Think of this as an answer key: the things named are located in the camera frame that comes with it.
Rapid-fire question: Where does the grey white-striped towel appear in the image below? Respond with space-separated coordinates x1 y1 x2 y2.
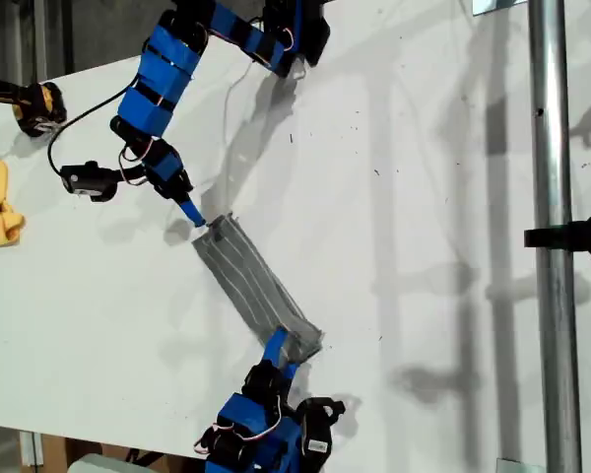
191 212 325 369

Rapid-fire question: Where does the yellow black power drill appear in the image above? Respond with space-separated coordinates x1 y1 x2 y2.
0 76 69 139

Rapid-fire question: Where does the black clamp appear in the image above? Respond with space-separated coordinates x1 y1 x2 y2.
524 209 591 262

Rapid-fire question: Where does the black camera stalk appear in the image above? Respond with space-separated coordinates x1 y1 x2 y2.
112 167 150 186

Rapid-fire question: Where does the white table leg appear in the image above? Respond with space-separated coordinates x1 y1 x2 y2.
19 431 45 468

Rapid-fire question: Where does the steel post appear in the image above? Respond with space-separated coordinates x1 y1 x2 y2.
527 0 585 473

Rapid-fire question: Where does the black camera cable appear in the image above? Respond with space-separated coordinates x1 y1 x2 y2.
47 86 144 176

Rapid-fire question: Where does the thin white wire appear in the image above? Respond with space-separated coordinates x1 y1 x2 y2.
223 61 255 145

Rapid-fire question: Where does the black camera box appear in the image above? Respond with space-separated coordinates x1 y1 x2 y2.
58 161 119 204
297 396 347 457

